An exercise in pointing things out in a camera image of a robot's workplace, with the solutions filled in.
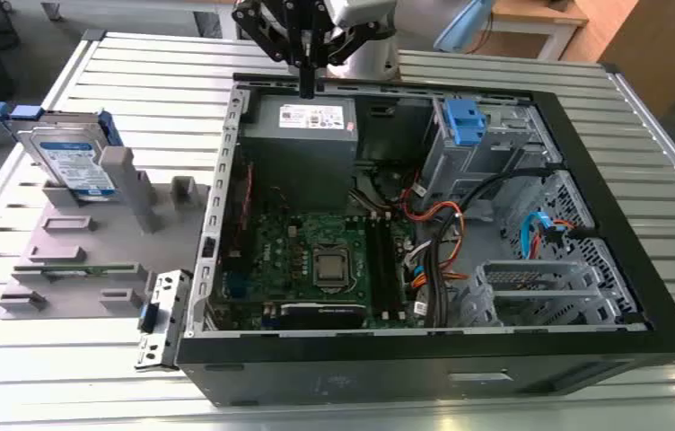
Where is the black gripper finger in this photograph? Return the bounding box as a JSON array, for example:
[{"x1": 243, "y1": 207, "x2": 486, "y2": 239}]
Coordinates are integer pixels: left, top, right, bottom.
[
  {"x1": 231, "y1": 0, "x2": 310, "y2": 99},
  {"x1": 309, "y1": 21, "x2": 399, "y2": 99}
]

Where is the hard disk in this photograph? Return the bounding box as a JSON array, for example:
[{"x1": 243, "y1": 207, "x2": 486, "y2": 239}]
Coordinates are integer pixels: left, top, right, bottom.
[{"x1": 0, "y1": 102, "x2": 122, "y2": 206}]

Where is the blue data wire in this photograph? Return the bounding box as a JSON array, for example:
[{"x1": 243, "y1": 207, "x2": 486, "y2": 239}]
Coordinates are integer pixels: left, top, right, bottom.
[{"x1": 518, "y1": 210, "x2": 556, "y2": 262}]

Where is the orange black power wire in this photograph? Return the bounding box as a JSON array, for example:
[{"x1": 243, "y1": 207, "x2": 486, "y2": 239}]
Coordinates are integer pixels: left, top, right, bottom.
[{"x1": 544, "y1": 218, "x2": 601, "y2": 243}]

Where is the metal disk bay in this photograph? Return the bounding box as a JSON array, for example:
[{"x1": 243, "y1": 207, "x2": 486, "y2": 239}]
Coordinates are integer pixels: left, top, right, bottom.
[{"x1": 473, "y1": 259, "x2": 638, "y2": 327}]

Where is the blue drive cage latch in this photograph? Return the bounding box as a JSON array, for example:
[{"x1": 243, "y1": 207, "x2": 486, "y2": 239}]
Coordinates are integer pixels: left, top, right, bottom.
[{"x1": 443, "y1": 99, "x2": 488, "y2": 147}]

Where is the grey power supply unit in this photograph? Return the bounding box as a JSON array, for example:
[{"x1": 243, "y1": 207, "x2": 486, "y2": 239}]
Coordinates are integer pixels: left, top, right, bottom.
[{"x1": 239, "y1": 94, "x2": 358, "y2": 212}]

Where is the metal drive cage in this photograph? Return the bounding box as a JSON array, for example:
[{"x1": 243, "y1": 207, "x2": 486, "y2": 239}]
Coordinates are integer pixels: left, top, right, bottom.
[{"x1": 419, "y1": 96, "x2": 562, "y2": 217}]

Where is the CPU socket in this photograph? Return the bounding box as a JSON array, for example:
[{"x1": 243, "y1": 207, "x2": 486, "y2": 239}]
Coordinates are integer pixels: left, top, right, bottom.
[{"x1": 310, "y1": 242, "x2": 357, "y2": 296}]

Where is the green motherboard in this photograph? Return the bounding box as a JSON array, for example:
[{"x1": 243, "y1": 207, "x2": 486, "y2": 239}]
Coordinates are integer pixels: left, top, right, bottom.
[{"x1": 217, "y1": 210, "x2": 435, "y2": 331}]

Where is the black RAM slot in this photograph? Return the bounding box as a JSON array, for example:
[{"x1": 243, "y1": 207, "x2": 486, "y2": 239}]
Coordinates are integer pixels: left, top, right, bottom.
[
  {"x1": 367, "y1": 214, "x2": 389, "y2": 318},
  {"x1": 382, "y1": 213, "x2": 406, "y2": 317}
]

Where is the silver CPU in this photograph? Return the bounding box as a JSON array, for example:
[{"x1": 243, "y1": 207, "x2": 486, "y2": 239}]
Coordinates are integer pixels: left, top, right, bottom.
[{"x1": 313, "y1": 253, "x2": 351, "y2": 282}]

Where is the wooden cabinet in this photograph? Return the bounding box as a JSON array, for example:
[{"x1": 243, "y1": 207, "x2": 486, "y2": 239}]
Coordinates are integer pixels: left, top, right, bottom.
[{"x1": 558, "y1": 0, "x2": 675, "y2": 120}]

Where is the grey parts rack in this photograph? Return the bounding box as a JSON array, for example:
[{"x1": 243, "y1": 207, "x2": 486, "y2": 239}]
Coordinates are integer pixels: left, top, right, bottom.
[{"x1": 0, "y1": 145, "x2": 214, "y2": 321}]

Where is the green RAM stick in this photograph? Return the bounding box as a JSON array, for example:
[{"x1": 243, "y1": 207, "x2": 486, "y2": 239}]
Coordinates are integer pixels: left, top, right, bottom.
[{"x1": 14, "y1": 264, "x2": 139, "y2": 276}]

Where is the black graphics card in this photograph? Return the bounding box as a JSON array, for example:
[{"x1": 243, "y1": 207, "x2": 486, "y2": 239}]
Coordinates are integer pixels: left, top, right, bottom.
[{"x1": 281, "y1": 303, "x2": 369, "y2": 330}]

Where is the blue port connector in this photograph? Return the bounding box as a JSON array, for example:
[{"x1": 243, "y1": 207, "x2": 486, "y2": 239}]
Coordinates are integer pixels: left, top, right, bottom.
[{"x1": 138, "y1": 303, "x2": 160, "y2": 334}]

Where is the black open PC case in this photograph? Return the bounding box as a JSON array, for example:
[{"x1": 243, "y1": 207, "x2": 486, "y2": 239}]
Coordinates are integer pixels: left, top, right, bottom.
[{"x1": 174, "y1": 71, "x2": 675, "y2": 409}]

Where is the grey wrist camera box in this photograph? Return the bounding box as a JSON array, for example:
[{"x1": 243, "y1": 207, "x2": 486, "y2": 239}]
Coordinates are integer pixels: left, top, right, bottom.
[{"x1": 325, "y1": 0, "x2": 389, "y2": 29}]

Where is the wooden desk white frame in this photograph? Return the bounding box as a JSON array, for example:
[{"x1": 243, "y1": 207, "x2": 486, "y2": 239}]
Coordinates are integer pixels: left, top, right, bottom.
[{"x1": 192, "y1": 0, "x2": 590, "y2": 59}]

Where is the orange wire bundle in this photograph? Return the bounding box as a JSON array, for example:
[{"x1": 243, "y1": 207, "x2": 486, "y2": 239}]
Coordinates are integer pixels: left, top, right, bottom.
[{"x1": 402, "y1": 201, "x2": 472, "y2": 293}]

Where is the thick black case cable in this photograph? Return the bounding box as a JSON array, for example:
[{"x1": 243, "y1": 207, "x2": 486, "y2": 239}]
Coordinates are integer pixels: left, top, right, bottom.
[{"x1": 425, "y1": 165, "x2": 558, "y2": 328}]

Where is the metal expansion slot bracket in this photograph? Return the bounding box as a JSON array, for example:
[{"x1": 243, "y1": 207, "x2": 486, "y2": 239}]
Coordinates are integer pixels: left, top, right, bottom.
[{"x1": 134, "y1": 268, "x2": 196, "y2": 373}]

